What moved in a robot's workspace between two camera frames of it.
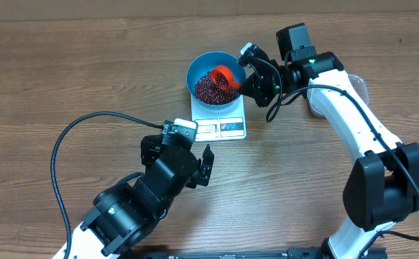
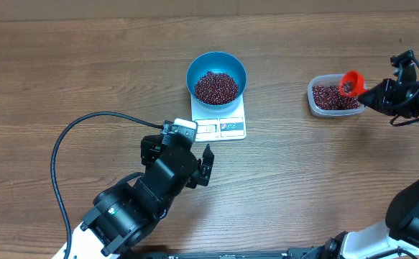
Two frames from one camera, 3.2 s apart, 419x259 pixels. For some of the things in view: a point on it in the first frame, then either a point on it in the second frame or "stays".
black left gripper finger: [150, 148] stays
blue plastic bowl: [203, 63] stays
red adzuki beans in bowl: [207, 91] stays
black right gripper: [256, 87] → [387, 92]
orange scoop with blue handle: [229, 75] → [352, 84]
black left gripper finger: [202, 175] stays
